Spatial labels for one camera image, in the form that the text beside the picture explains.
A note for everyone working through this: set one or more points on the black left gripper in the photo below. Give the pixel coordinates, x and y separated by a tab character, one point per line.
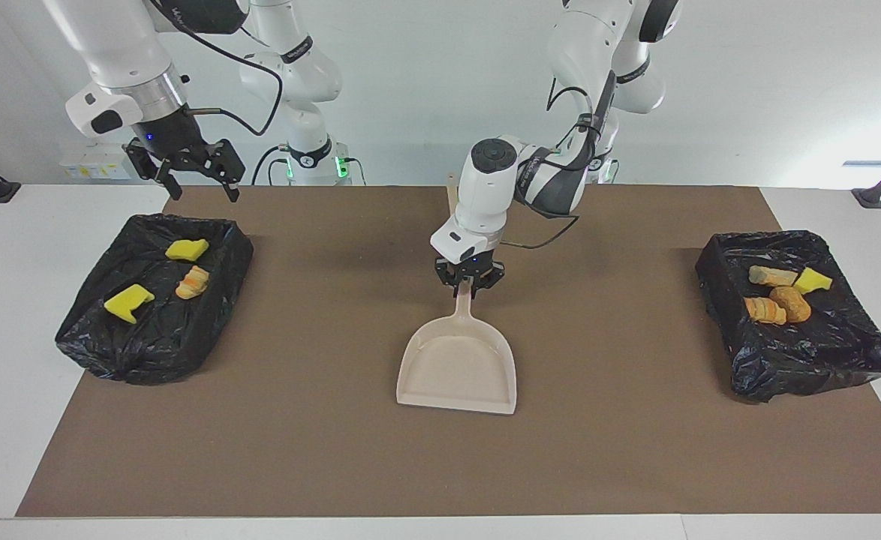
470	266

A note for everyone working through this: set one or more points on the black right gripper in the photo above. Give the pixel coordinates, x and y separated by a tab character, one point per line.
178	142

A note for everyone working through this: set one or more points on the yellow sponge chunk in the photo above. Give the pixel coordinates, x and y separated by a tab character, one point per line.
185	250

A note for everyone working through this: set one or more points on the beige brush black bristles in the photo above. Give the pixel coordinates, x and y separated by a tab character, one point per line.
452	196

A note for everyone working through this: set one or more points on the beige plastic dustpan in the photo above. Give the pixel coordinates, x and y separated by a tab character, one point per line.
459	367

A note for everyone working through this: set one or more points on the small striped bread toy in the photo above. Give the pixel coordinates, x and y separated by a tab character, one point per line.
192	283

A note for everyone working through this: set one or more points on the notched yellow sponge piece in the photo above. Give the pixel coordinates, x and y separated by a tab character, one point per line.
129	302

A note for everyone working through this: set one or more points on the orange striped bread toy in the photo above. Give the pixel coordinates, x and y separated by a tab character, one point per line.
763	310

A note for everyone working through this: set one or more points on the pale greenish foam chunk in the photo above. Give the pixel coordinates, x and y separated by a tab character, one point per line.
771	276

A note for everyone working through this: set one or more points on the brown peanut shaped toy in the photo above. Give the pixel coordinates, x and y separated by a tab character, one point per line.
792	304

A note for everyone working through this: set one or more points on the yellow green wedge sponge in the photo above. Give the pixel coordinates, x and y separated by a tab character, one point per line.
813	281

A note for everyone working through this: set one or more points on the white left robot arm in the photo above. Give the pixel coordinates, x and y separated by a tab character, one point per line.
485	202

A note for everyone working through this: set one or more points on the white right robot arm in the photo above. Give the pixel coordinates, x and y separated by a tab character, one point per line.
125	60

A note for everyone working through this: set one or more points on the black bag lined bin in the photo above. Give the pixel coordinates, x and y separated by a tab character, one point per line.
155	345
808	352

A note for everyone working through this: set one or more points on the white boxes yellow labels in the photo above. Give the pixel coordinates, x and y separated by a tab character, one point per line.
95	166

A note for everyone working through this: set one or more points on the brown table mat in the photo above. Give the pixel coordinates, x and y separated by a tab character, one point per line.
335	450

